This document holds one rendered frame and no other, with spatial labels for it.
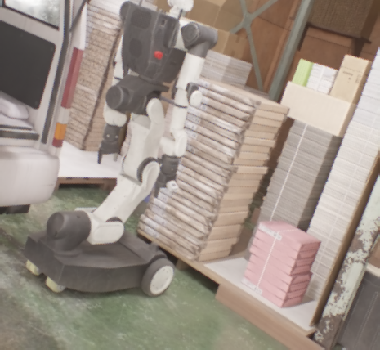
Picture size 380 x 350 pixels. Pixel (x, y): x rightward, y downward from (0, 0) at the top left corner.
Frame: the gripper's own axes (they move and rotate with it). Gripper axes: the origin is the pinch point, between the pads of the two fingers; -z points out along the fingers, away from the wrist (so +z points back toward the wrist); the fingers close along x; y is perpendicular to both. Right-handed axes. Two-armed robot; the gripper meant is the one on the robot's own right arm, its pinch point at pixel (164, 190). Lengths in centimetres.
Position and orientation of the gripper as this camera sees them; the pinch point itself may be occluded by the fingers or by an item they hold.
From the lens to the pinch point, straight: 291.6
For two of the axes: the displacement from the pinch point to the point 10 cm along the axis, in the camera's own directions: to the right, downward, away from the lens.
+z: 1.9, -9.2, -3.3
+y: -7.1, -3.6, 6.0
